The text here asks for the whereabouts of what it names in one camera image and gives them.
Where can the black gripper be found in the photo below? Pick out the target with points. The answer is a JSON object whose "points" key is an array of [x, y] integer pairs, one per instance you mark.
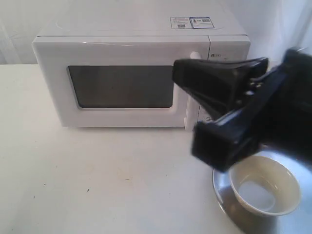
{"points": [[279, 114]]}

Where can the cream ceramic bowl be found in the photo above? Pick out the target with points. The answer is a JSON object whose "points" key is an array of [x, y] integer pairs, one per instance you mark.
{"points": [[263, 186]]}

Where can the white microwave door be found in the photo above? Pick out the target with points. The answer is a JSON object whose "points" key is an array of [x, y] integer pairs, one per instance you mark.
{"points": [[119, 81]]}

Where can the white microwave oven body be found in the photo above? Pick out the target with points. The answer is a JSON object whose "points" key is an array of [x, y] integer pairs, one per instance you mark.
{"points": [[227, 43]]}

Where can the blue label sticker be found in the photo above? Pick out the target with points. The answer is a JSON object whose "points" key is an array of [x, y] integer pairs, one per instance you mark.
{"points": [[201, 23]]}

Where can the white label sticker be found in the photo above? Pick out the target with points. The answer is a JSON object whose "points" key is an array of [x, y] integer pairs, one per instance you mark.
{"points": [[180, 23]]}

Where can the round steel tray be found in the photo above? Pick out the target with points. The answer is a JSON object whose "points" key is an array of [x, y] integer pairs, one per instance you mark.
{"points": [[297, 222]]}

